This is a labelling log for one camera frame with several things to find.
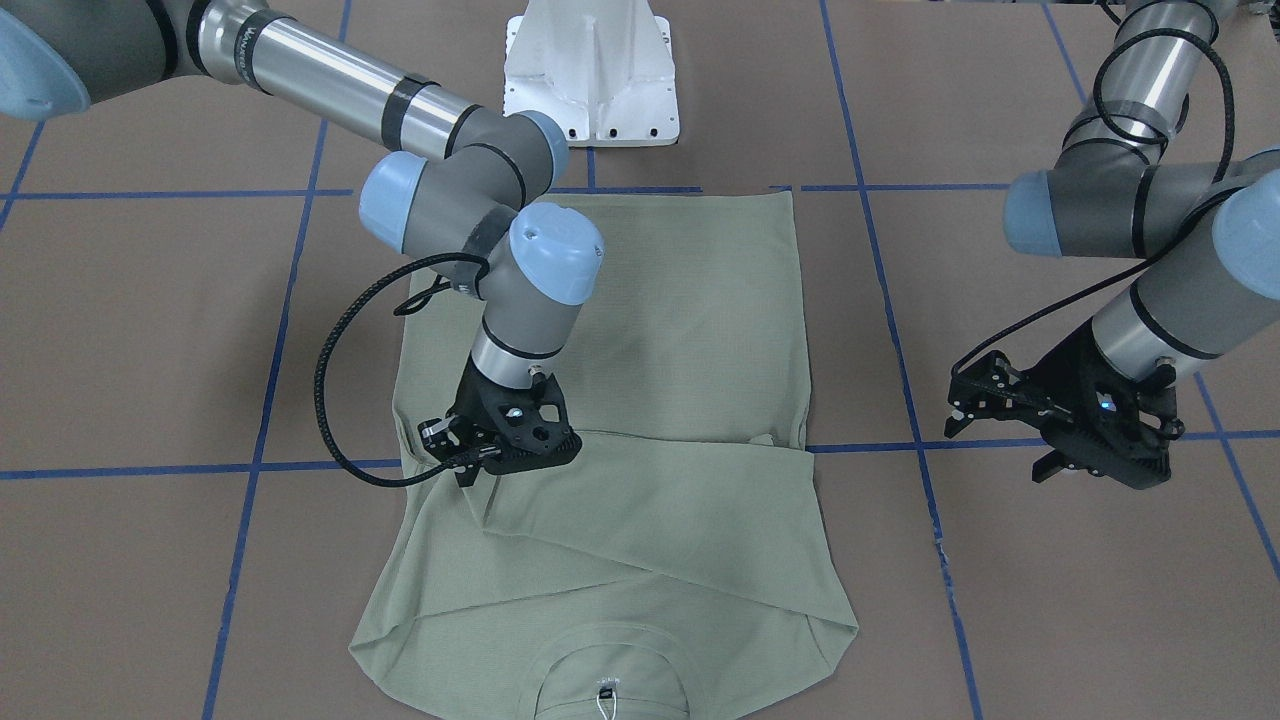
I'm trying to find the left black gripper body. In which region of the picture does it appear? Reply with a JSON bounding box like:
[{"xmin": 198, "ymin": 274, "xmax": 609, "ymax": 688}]
[{"xmin": 945, "ymin": 325, "xmax": 1185, "ymax": 489}]

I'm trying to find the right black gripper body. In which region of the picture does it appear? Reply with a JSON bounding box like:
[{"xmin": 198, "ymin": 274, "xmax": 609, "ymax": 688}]
[{"xmin": 417, "ymin": 360, "xmax": 582, "ymax": 475}]

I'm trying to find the green long sleeve shirt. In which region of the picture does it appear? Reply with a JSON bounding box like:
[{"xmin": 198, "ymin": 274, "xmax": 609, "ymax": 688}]
[{"xmin": 349, "ymin": 192, "xmax": 858, "ymax": 719}]

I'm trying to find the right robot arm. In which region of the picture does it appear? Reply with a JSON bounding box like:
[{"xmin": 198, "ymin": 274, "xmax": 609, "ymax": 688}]
[{"xmin": 3, "ymin": 1, "xmax": 605, "ymax": 488}]

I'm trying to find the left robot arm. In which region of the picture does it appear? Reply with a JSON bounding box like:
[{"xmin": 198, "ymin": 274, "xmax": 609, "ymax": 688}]
[{"xmin": 943, "ymin": 1, "xmax": 1279, "ymax": 489}]

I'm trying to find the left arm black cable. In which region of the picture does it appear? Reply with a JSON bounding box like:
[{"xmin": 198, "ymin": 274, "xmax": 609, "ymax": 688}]
[{"xmin": 950, "ymin": 28, "xmax": 1236, "ymax": 375}]

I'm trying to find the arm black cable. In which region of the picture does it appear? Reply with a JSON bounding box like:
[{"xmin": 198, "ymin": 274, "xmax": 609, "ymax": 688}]
[
  {"xmin": 950, "ymin": 28, "xmax": 1236, "ymax": 375},
  {"xmin": 314, "ymin": 250, "xmax": 493, "ymax": 489}
]

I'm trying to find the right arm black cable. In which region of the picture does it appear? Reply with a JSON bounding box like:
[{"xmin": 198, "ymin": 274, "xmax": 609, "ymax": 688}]
[{"xmin": 314, "ymin": 250, "xmax": 493, "ymax": 489}]

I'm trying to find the white camera mast pedestal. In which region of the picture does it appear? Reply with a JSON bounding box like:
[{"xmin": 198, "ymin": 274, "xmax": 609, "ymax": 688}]
[{"xmin": 503, "ymin": 1, "xmax": 681, "ymax": 149}]

